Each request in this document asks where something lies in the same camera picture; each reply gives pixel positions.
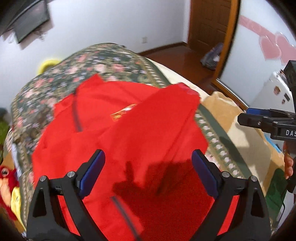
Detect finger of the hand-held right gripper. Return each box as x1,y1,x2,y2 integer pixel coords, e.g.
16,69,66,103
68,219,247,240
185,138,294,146
238,113,274,128
246,108,296,117

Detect green cloth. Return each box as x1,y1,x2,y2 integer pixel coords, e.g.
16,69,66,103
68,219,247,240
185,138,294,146
0,108,12,145

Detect yellow round object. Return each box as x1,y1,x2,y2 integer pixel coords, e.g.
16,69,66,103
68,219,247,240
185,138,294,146
38,60,60,75

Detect wooden door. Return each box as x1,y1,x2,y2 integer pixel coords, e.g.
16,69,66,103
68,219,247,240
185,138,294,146
187,0,233,61

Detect floral blanket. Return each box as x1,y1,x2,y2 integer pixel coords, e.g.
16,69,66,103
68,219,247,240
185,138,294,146
5,43,252,232

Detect red and yellow plush toy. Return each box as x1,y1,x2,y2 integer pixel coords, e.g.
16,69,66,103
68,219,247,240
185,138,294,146
0,159,26,232

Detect wooden door frame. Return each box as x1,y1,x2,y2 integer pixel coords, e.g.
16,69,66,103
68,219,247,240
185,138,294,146
212,0,241,80

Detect black wall shelf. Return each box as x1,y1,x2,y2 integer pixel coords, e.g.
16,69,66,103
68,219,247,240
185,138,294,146
0,0,44,35

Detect black wall television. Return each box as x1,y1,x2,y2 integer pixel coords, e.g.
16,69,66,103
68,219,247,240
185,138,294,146
13,1,51,44

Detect tan printed blanket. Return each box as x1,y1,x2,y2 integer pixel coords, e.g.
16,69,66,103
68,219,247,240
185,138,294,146
200,91,286,210

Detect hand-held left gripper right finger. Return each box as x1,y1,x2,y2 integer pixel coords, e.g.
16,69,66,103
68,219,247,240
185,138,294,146
191,149,271,241

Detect white refrigerator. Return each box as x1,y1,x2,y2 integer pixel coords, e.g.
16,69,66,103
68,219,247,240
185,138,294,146
250,70,295,112

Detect cream bedsheet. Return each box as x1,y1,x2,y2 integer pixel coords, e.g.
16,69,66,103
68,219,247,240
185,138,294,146
139,56,210,95

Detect red jacket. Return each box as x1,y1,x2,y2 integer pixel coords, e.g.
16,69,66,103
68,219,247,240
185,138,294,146
31,75,240,241

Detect pink heart wall decals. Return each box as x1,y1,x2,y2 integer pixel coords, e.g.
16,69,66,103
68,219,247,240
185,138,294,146
239,15,296,66

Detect person's right hand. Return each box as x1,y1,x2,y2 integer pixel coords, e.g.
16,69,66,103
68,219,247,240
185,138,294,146
283,141,295,180

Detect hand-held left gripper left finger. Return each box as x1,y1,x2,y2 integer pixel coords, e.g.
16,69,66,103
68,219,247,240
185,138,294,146
26,149,107,241

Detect grey bag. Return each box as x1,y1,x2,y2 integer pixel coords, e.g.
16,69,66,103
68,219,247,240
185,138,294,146
200,43,224,70

